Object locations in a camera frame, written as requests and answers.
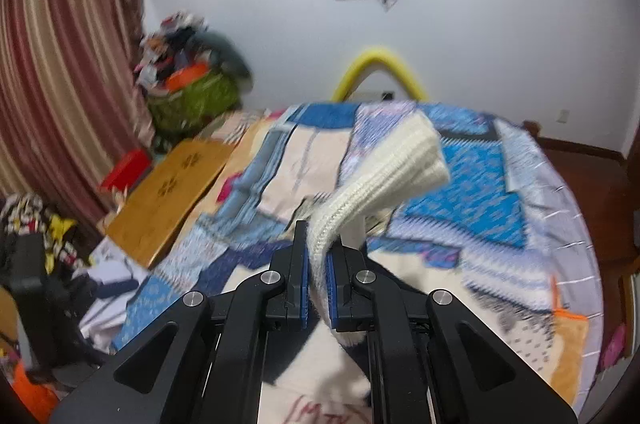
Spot pink cloth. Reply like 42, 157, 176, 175
600, 324, 629, 373

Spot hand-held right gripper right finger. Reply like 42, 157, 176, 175
325, 239, 592, 424

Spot white and black knit sweater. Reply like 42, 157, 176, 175
260, 114, 451, 424

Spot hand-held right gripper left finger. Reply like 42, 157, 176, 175
50, 220, 311, 424

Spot yellow and black patterned cloth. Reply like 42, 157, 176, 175
0, 193, 89, 276

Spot pile of mixed clothes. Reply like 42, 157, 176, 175
134, 11, 254, 94

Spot yellow foam arch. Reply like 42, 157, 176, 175
332, 46, 429, 103

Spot blue patchwork blanket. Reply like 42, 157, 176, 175
80, 101, 607, 424

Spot green bag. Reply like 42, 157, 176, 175
147, 71, 242, 141

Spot wooden folding lap table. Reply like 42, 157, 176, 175
105, 139, 239, 269

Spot orange cloth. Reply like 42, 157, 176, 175
12, 361, 61, 421

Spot black stand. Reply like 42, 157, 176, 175
0, 231, 112, 386

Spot red box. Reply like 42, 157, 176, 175
100, 148, 152, 193

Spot striped pink curtain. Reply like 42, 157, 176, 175
0, 0, 157, 225

